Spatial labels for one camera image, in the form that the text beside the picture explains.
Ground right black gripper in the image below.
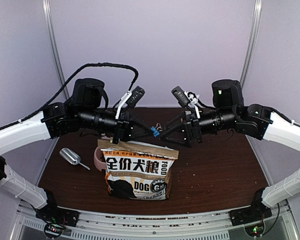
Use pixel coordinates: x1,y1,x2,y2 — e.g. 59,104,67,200
160,107,238,149

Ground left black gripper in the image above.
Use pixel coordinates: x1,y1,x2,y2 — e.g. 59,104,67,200
77,106,154,145

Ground blue binder clip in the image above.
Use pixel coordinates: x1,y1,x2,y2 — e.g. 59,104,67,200
150,123,163,138

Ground dog food bag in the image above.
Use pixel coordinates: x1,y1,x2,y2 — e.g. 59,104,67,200
97,139,179,201

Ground pink double pet bowl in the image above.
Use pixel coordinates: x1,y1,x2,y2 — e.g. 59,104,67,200
93,146,106,172

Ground metal scoop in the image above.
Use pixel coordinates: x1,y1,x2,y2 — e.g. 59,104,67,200
59,147,91,171

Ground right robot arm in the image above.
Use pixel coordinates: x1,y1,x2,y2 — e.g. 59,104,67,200
160,79,300,152

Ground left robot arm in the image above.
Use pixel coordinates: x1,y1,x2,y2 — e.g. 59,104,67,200
0,78,152,222

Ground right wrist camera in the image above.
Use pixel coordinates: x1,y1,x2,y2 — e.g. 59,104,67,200
171,86,201,119

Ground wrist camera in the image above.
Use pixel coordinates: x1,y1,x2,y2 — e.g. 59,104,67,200
171,86,201,119
115,86,146,120

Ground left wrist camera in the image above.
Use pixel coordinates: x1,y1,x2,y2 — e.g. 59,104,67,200
115,86,146,120

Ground left black braided cable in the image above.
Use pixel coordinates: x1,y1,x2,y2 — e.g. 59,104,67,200
0,62,140,133

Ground front aluminium rail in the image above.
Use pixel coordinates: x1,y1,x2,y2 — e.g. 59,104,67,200
14,204,295,240

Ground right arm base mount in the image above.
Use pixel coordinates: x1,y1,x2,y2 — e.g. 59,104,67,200
229,187,272,238

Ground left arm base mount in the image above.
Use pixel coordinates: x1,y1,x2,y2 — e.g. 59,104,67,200
34,189,80,239

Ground right aluminium frame post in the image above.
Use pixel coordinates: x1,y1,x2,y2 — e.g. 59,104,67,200
240,0,263,88

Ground aluminium frame post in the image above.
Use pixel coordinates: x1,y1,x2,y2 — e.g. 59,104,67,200
240,0,263,88
42,0,66,86

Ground left aluminium frame post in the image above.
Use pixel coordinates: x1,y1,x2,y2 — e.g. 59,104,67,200
42,0,66,86

